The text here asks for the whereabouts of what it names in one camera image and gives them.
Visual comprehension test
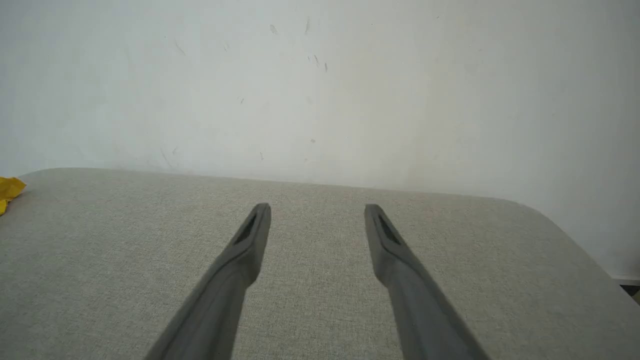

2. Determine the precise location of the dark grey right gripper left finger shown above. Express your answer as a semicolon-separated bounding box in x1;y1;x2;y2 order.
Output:
145;202;272;360

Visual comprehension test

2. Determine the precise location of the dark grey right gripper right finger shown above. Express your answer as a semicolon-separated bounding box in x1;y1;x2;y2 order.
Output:
364;203;491;360

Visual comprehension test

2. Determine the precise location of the yellow cartoon face t-shirt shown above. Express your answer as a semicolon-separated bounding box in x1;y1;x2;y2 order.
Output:
0;176;27;216

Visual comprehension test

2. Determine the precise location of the grey fabric sofa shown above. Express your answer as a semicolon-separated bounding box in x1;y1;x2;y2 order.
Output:
0;167;640;360

